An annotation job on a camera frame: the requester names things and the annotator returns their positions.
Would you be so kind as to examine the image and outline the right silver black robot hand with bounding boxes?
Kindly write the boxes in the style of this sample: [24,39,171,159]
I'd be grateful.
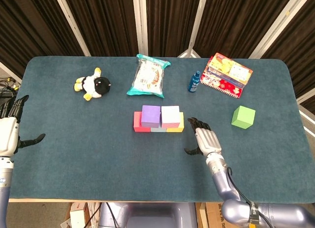
[184,117,222,158]

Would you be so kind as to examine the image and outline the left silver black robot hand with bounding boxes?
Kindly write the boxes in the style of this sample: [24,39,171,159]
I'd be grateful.
[0,95,46,158]

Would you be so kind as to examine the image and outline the yellow foam cube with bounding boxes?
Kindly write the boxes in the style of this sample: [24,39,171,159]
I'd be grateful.
[166,111,185,133]

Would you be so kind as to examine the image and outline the green foam cube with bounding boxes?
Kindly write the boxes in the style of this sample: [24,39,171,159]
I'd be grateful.
[231,105,256,130]

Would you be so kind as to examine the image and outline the pink foam cube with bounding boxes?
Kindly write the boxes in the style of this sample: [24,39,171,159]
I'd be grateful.
[161,105,181,129]

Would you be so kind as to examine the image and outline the purple foam cube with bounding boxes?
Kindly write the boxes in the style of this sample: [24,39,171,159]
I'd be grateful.
[141,105,162,129]

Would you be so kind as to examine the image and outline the red foam cube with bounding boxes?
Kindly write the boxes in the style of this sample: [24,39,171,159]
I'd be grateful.
[133,111,151,133]

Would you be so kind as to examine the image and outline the red spiral notebook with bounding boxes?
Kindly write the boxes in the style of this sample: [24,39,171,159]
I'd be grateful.
[199,72,244,99]

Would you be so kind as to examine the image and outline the blue spray bottle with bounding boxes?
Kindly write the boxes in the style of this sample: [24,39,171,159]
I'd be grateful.
[188,70,201,93]

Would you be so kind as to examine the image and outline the yellow blue carton box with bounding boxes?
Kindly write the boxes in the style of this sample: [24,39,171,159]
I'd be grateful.
[205,52,253,87]

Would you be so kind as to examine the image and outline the teal clear snack bag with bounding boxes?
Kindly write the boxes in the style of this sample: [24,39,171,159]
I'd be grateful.
[126,53,171,99]

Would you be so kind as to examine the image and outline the teal carpet table mat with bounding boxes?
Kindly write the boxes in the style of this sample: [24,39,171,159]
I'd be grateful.
[8,55,308,204]

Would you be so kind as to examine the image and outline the grey-blue robot torso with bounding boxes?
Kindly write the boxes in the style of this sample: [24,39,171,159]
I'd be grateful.
[98,202,197,228]

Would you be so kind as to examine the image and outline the black white penguin plush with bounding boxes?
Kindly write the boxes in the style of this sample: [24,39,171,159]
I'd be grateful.
[73,67,111,102]

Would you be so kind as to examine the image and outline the white brown cardboard box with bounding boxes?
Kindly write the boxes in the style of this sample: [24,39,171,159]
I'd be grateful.
[60,202,91,228]

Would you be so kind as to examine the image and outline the dark brown curtain panel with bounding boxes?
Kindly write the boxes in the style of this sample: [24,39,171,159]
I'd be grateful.
[194,0,296,59]
[262,0,315,108]
[63,0,142,57]
[145,0,204,57]
[0,0,84,76]

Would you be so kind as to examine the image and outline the black yellow floor cables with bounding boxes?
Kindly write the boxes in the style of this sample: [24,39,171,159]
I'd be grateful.
[0,76,20,91]

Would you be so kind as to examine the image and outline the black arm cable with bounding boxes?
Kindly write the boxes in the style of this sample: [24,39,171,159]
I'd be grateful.
[226,166,271,228]

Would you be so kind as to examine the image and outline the white partition frame post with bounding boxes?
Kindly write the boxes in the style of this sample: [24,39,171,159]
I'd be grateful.
[132,0,149,57]
[0,62,23,84]
[248,0,303,59]
[177,0,210,58]
[53,0,92,57]
[296,87,315,104]

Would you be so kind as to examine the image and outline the black velcro cable strap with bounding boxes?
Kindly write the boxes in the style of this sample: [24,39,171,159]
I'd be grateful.
[247,200,261,225]

